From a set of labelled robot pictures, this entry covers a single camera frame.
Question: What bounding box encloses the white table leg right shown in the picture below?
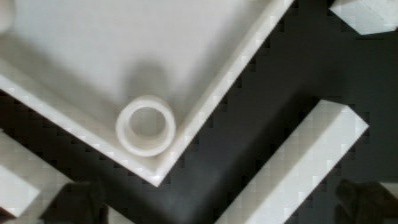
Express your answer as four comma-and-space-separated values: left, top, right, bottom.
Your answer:
214, 100, 369, 224

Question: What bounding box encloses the white table leg with tag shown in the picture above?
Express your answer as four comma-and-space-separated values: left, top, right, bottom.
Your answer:
330, 0, 398, 35

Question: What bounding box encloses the white front fence bar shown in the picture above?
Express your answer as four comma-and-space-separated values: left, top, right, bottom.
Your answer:
0, 132, 133, 224

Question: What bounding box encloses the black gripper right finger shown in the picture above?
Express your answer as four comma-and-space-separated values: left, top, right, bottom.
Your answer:
333, 179, 398, 224

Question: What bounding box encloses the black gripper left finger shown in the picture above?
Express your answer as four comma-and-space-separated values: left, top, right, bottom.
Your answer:
38, 181, 108, 224

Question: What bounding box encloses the white square tabletop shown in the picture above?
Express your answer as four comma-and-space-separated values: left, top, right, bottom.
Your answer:
0, 0, 292, 184

